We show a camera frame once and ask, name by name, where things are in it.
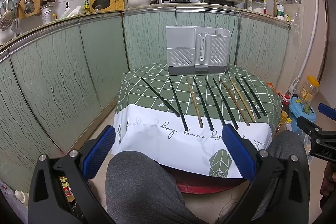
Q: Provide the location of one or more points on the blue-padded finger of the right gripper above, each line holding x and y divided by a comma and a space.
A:
306, 125
327, 111

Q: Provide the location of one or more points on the white pipe on wall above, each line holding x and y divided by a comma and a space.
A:
292, 87

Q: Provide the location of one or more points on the light wooden chopstick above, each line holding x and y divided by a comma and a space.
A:
243, 101

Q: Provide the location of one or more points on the white squeeze bottle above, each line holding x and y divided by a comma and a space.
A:
270, 7

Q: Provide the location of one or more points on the person's grey trouser leg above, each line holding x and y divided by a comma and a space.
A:
139, 190

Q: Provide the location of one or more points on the green checked tablecloth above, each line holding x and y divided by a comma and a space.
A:
144, 124

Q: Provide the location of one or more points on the yellow microwave oven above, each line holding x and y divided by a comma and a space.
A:
107, 5

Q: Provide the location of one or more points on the white plastic utensil holder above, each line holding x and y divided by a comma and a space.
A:
197, 50

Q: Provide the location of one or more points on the red-cap sauce bottle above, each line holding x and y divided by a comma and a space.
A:
285, 103

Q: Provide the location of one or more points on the perforated metal utensil cup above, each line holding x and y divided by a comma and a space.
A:
47, 14

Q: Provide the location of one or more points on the yellow-lid plastic jar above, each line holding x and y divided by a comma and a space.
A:
308, 90

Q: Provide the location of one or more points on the green-label white bottle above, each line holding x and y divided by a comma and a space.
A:
280, 10

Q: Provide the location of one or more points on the blue plastic toy container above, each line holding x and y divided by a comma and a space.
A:
296, 109

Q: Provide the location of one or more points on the person's right hand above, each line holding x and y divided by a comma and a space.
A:
328, 183

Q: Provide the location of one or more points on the dark brown wooden chopstick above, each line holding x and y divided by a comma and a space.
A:
235, 102

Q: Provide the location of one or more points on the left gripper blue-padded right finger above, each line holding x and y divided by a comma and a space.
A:
277, 191

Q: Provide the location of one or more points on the metal strainer ladle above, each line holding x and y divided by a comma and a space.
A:
7, 18

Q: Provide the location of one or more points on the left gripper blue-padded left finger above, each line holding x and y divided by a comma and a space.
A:
60, 192

